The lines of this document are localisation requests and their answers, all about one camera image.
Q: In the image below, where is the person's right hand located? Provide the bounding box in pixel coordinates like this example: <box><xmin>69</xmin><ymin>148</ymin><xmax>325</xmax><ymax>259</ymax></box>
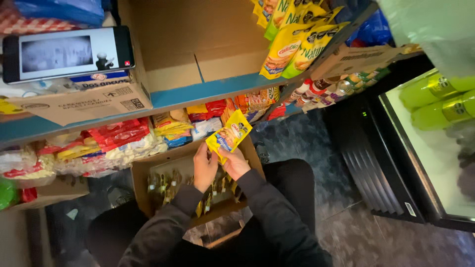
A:
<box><xmin>217</xmin><ymin>147</ymin><xmax>251</xmax><ymax>182</ymax></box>

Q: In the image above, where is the person's left hand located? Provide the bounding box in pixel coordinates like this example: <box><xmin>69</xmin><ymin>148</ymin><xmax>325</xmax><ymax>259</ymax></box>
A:
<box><xmin>193</xmin><ymin>142</ymin><xmax>219</xmax><ymax>194</ymax></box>

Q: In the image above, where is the yellow mayonnaise sachet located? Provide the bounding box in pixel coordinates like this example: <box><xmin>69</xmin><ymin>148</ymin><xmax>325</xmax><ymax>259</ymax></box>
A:
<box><xmin>205</xmin><ymin>109</ymin><xmax>253</xmax><ymax>165</ymax></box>

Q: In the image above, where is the pile of sachets in box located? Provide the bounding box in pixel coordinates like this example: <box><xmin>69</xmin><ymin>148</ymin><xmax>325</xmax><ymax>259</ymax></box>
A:
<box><xmin>147</xmin><ymin>165</ymin><xmax>243</xmax><ymax>219</ymax></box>

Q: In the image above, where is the heap of yellow and blue packets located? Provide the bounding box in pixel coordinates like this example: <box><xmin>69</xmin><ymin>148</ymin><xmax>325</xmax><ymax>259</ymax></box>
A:
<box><xmin>151</xmin><ymin>99</ymin><xmax>228</xmax><ymax>149</ymax></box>

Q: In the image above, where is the open cardboard box of sachets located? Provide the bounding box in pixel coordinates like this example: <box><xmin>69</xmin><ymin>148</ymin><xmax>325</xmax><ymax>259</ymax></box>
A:
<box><xmin>130</xmin><ymin>135</ymin><xmax>266</xmax><ymax>227</ymax></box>

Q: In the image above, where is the heap of orange snack packets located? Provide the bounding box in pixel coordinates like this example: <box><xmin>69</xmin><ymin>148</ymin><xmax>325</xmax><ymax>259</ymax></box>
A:
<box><xmin>221</xmin><ymin>87</ymin><xmax>287</xmax><ymax>126</ymax></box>

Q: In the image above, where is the blue wooden shelf unit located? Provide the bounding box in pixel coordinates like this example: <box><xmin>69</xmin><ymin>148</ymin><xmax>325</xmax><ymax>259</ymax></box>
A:
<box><xmin>0</xmin><ymin>0</ymin><xmax>381</xmax><ymax>149</ymax></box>

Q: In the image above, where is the heap of red-label pasta bags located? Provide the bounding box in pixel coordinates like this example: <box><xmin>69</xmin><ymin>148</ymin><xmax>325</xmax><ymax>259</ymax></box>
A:
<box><xmin>0</xmin><ymin>117</ymin><xmax>168</xmax><ymax>188</ymax></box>

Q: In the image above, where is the row of small sauce bottles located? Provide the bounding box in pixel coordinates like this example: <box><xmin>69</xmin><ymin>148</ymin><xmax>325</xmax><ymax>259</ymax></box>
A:
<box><xmin>282</xmin><ymin>67</ymin><xmax>392</xmax><ymax>112</ymax></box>

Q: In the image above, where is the printed cardboard candy carton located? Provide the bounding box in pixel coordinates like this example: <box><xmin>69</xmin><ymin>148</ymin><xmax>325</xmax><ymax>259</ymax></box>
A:
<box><xmin>5</xmin><ymin>22</ymin><xmax>153</xmax><ymax>127</ymax></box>

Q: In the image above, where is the large empty cardboard box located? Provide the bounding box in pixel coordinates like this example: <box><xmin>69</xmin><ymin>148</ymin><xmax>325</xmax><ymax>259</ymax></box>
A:
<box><xmin>118</xmin><ymin>0</ymin><xmax>273</xmax><ymax>93</ymax></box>

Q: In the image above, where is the blue and white box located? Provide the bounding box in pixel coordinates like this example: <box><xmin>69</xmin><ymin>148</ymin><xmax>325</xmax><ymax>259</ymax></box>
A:
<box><xmin>70</xmin><ymin>70</ymin><xmax>131</xmax><ymax>90</ymax></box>

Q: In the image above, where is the row of yellow-green standing pouches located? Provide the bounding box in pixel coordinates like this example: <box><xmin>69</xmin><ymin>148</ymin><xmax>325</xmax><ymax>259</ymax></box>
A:
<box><xmin>251</xmin><ymin>0</ymin><xmax>351</xmax><ymax>80</ymax></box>

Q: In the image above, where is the black glass-door refrigerator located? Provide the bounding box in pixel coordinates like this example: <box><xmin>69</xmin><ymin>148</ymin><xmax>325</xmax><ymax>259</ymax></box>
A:
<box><xmin>322</xmin><ymin>56</ymin><xmax>475</xmax><ymax>233</ymax></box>

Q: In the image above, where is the low cardboard box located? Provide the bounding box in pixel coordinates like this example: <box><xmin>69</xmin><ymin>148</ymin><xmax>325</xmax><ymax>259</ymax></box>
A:
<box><xmin>9</xmin><ymin>174</ymin><xmax>90</xmax><ymax>213</ymax></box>

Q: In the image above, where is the flat printed cardboard box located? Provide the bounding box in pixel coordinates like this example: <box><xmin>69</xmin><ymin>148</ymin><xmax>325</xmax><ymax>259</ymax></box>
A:
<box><xmin>310</xmin><ymin>43</ymin><xmax>424</xmax><ymax>81</ymax></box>

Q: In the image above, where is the black smartphone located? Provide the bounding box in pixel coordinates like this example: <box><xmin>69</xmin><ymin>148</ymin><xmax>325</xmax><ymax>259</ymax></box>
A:
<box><xmin>2</xmin><ymin>25</ymin><xmax>136</xmax><ymax>84</ymax></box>

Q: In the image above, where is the dark blue plastic bag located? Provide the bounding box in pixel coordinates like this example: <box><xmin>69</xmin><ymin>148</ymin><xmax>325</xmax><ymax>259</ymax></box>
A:
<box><xmin>344</xmin><ymin>8</ymin><xmax>395</xmax><ymax>48</ymax></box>

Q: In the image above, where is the green plastic item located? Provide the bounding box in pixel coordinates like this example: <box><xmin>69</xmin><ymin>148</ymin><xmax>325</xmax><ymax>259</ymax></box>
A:
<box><xmin>0</xmin><ymin>177</ymin><xmax>18</xmax><ymax>211</ymax></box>

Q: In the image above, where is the green soda bottle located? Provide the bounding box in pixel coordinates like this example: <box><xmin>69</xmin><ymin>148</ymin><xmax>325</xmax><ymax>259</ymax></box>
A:
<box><xmin>399</xmin><ymin>72</ymin><xmax>475</xmax><ymax>111</ymax></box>
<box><xmin>410</xmin><ymin>90</ymin><xmax>475</xmax><ymax>131</ymax></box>

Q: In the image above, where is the red checkered cloth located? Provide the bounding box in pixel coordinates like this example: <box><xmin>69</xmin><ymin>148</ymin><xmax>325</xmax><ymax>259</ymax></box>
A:
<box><xmin>0</xmin><ymin>0</ymin><xmax>80</xmax><ymax>36</ymax></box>

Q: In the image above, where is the pale green translucent plastic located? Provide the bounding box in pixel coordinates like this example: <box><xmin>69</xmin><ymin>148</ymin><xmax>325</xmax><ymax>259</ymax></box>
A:
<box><xmin>377</xmin><ymin>0</ymin><xmax>475</xmax><ymax>79</ymax></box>

